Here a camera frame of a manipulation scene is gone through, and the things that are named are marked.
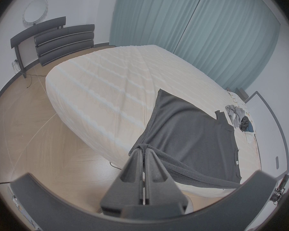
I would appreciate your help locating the white garment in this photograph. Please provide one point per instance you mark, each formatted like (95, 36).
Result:
(250, 136)

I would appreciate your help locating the blue-green curtain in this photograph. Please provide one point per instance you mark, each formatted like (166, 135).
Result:
(154, 15)
(231, 37)

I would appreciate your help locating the round white framed mirror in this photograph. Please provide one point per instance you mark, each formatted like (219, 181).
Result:
(35, 11)

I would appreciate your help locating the grey garment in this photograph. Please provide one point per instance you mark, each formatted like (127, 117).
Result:
(234, 115)

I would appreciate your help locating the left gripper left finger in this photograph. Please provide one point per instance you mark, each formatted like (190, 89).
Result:
(126, 184)

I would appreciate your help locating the black T-shirt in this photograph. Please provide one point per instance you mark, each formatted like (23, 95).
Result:
(187, 133)

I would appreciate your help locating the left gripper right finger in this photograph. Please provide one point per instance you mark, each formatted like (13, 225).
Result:
(163, 189)

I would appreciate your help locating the bed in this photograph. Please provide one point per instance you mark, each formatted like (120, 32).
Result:
(98, 85)

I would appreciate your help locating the dark grey dressing table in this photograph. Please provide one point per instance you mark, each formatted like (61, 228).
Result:
(38, 29)

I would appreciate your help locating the black shiny garment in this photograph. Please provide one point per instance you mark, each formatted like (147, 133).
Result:
(244, 124)

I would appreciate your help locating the dark blue garment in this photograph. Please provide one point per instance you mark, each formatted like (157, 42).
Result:
(250, 128)

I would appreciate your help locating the white printed pillow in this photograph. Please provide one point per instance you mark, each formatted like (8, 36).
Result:
(238, 100)

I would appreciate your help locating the grey bedside table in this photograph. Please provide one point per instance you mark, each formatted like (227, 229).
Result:
(240, 93)

